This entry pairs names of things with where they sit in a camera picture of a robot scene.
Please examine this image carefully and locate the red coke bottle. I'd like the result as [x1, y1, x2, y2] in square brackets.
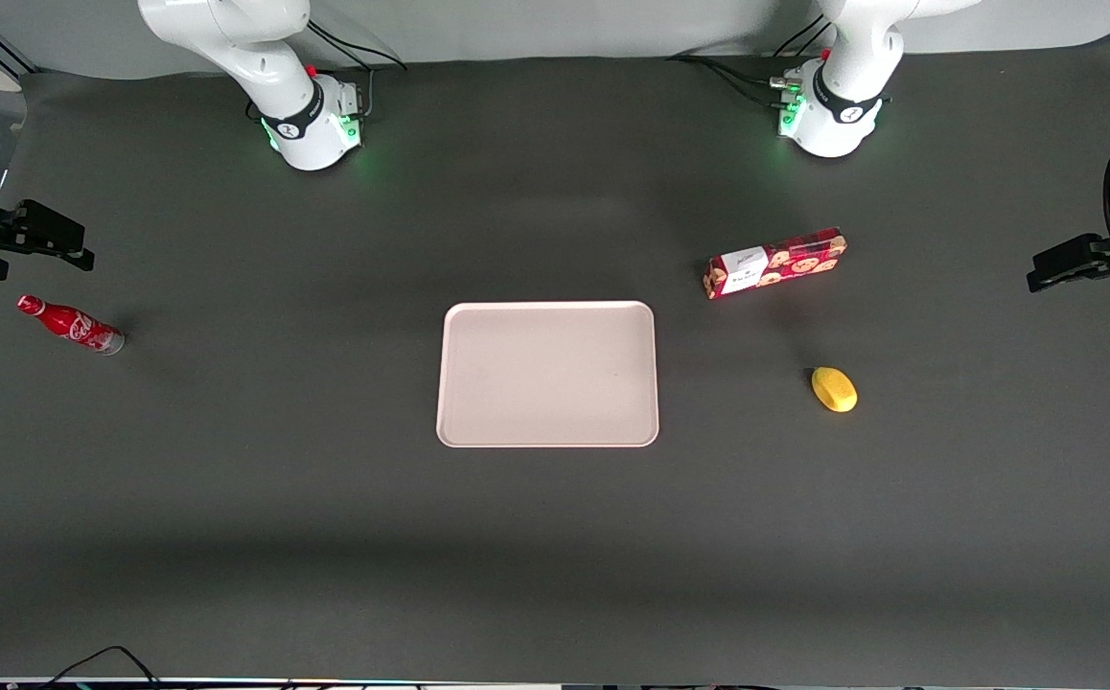
[17, 294, 126, 357]

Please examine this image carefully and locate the beige plastic tray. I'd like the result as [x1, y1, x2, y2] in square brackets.
[435, 301, 660, 449]

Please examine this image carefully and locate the yellow lemon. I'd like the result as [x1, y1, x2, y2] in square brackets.
[810, 365, 860, 415]

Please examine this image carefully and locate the red tartan cookie box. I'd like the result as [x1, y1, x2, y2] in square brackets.
[703, 226, 849, 302]

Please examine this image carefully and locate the dark grey table mat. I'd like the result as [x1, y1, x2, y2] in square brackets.
[0, 34, 1110, 687]

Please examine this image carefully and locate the black right arm base cable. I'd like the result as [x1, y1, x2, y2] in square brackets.
[306, 19, 409, 122]

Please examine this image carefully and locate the black arm base cable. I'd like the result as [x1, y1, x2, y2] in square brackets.
[306, 19, 409, 122]
[667, 38, 810, 112]

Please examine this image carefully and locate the black left arm base cable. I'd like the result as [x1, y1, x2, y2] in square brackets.
[667, 38, 810, 112]

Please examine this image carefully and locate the black table edge cable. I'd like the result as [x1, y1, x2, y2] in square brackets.
[35, 645, 165, 690]

